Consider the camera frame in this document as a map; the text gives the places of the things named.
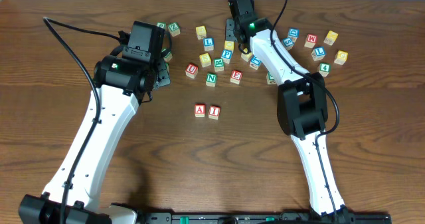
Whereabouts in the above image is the yellow K block right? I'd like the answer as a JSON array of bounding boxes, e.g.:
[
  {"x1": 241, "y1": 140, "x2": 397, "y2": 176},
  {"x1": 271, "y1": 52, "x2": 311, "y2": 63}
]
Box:
[{"x1": 324, "y1": 31, "x2": 339, "y2": 46}]

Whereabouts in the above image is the green J block far left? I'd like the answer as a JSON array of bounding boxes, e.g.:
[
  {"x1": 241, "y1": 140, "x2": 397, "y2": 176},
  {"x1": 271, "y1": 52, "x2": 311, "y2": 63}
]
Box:
[{"x1": 157, "y1": 22, "x2": 167, "y2": 29}]

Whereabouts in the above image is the yellow G letter block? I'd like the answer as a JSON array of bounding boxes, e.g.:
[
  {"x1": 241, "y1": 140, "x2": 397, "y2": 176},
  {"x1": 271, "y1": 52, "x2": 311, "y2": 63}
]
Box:
[{"x1": 334, "y1": 51, "x2": 348, "y2": 65}]

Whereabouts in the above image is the yellow block top middle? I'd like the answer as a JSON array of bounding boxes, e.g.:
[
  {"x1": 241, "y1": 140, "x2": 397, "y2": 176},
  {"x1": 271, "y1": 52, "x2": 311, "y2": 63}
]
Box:
[{"x1": 195, "y1": 25, "x2": 207, "y2": 40}]

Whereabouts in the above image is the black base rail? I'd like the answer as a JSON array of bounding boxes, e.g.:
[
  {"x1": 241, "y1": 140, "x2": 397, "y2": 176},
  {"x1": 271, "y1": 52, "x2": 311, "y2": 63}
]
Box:
[{"x1": 136, "y1": 207, "x2": 392, "y2": 224}]

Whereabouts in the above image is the yellow block centre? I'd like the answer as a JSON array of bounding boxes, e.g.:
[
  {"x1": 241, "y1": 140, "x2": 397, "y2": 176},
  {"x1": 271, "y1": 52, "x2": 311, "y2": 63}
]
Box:
[{"x1": 241, "y1": 52, "x2": 252, "y2": 62}]

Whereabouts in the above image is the green N letter block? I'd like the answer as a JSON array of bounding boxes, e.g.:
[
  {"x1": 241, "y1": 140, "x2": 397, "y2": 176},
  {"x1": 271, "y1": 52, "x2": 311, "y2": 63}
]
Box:
[{"x1": 206, "y1": 72, "x2": 217, "y2": 87}]

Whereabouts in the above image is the yellow S letter block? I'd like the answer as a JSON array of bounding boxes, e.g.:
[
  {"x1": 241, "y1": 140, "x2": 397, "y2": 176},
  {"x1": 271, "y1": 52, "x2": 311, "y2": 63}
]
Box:
[{"x1": 199, "y1": 53, "x2": 212, "y2": 67}]

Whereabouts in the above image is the red U block left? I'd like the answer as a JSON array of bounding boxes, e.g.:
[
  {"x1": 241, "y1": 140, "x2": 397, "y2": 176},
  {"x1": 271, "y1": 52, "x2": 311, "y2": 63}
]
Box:
[{"x1": 185, "y1": 63, "x2": 199, "y2": 79}]

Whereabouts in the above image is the blue L block middle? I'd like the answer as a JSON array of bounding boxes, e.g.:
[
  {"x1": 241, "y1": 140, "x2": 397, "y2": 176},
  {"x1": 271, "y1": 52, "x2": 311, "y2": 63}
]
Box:
[{"x1": 203, "y1": 37, "x2": 214, "y2": 51}]

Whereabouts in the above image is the green J block centre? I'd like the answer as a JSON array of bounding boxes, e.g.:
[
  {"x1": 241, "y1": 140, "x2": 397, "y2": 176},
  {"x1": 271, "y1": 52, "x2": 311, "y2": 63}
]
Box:
[{"x1": 266, "y1": 72, "x2": 276, "y2": 84}]

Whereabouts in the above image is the blue P letter block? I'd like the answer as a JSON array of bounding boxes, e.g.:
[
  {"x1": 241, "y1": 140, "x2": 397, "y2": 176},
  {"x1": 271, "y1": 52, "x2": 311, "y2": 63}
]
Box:
[{"x1": 220, "y1": 49, "x2": 233, "y2": 64}]

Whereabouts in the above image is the red A letter block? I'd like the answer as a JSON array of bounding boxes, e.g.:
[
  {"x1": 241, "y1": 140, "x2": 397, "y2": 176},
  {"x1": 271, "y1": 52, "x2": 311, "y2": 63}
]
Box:
[{"x1": 194, "y1": 104, "x2": 206, "y2": 118}]

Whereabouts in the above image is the blue L block right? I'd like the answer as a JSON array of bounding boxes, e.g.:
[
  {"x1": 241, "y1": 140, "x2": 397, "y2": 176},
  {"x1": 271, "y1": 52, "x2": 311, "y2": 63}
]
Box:
[{"x1": 311, "y1": 47, "x2": 326, "y2": 61}]

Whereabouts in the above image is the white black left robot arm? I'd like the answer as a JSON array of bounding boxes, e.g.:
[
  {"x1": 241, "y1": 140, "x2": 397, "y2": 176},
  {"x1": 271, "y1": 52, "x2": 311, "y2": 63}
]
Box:
[{"x1": 18, "y1": 17, "x2": 171, "y2": 223}]

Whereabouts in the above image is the green R letter block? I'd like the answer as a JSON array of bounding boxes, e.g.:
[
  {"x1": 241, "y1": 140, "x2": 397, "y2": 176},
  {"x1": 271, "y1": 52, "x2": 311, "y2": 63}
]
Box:
[{"x1": 213, "y1": 58, "x2": 224, "y2": 72}]

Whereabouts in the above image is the green B letter block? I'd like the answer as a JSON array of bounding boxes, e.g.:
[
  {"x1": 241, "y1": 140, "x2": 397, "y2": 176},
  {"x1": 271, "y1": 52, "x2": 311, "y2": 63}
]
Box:
[{"x1": 163, "y1": 51, "x2": 173, "y2": 62}]

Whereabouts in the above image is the yellow O letter block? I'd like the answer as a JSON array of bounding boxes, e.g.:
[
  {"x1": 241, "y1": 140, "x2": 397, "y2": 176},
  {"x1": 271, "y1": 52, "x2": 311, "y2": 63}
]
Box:
[{"x1": 224, "y1": 41, "x2": 234, "y2": 53}]

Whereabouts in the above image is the blue D block tilted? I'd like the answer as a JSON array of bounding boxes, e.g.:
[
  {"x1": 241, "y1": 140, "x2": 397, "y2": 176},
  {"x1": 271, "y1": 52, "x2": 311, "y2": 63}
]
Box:
[{"x1": 288, "y1": 28, "x2": 299, "y2": 42}]

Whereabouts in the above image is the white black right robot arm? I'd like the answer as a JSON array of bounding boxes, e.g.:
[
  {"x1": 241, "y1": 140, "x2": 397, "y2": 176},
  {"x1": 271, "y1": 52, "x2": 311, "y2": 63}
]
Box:
[{"x1": 228, "y1": 0, "x2": 345, "y2": 221}]

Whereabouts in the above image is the red E letter block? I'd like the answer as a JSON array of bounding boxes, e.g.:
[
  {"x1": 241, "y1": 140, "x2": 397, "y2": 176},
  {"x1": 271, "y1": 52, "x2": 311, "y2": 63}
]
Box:
[{"x1": 230, "y1": 70, "x2": 243, "y2": 84}]

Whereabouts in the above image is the blue 5 number block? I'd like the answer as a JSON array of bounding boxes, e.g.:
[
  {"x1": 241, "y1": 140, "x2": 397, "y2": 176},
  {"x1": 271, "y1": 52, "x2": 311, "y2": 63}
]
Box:
[{"x1": 282, "y1": 37, "x2": 294, "y2": 51}]

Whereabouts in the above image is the blue l block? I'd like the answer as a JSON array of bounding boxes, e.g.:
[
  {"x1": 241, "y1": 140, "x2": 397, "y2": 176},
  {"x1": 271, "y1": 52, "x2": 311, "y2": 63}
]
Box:
[
  {"x1": 311, "y1": 47, "x2": 326, "y2": 61},
  {"x1": 203, "y1": 37, "x2": 214, "y2": 51}
]

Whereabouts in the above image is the green j block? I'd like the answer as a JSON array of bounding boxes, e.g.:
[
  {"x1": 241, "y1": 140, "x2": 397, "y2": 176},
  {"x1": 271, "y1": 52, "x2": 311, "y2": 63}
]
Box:
[
  {"x1": 157, "y1": 22, "x2": 167, "y2": 29},
  {"x1": 266, "y1": 72, "x2": 276, "y2": 84}
]

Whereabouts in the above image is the green 4 number block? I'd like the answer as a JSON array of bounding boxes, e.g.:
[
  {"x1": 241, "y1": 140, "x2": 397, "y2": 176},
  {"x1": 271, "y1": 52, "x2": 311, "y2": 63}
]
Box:
[{"x1": 317, "y1": 62, "x2": 331, "y2": 77}]

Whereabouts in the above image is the blue T letter block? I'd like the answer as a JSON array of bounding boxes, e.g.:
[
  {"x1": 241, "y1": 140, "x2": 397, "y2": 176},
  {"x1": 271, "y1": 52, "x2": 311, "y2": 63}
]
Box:
[{"x1": 250, "y1": 56, "x2": 262, "y2": 70}]

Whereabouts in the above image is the red I letter block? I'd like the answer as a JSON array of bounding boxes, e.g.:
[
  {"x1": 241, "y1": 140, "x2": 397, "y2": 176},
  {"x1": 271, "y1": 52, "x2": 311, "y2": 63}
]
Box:
[{"x1": 209, "y1": 106, "x2": 220, "y2": 120}]

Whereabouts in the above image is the green Z letter block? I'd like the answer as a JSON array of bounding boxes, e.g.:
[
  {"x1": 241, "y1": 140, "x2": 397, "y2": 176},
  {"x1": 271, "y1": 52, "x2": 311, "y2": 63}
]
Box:
[{"x1": 167, "y1": 22, "x2": 181, "y2": 37}]

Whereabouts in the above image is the red M letter block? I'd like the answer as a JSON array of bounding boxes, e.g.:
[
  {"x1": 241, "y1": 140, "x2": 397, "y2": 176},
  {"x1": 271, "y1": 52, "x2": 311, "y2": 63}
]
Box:
[{"x1": 304, "y1": 34, "x2": 317, "y2": 49}]

